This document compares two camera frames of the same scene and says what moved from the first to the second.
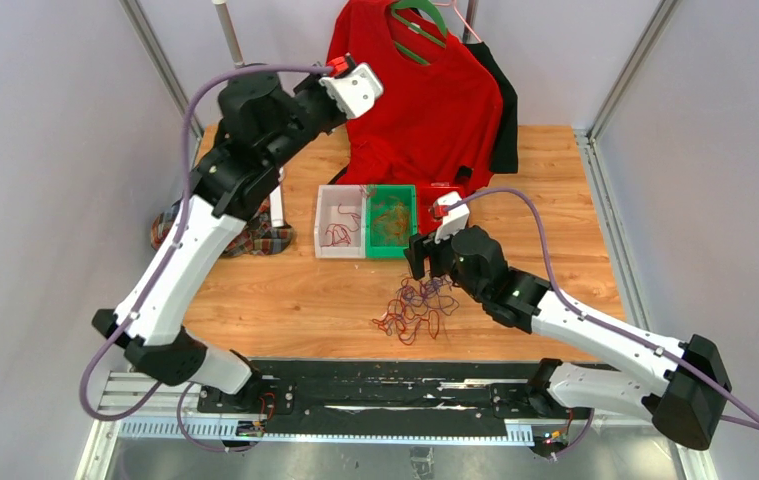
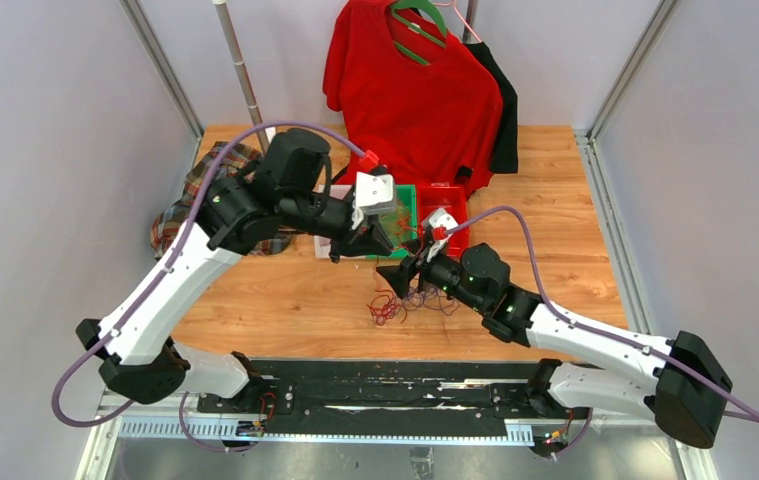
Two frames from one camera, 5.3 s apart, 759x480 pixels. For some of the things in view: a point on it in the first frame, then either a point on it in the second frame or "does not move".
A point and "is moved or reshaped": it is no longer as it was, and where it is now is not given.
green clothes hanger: (433, 12) does not move
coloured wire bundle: (415, 303) is moved or reshaped
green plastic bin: (391, 216) does not move
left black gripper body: (310, 114) -> (346, 245)
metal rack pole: (229, 32) does not move
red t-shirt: (430, 119) does not move
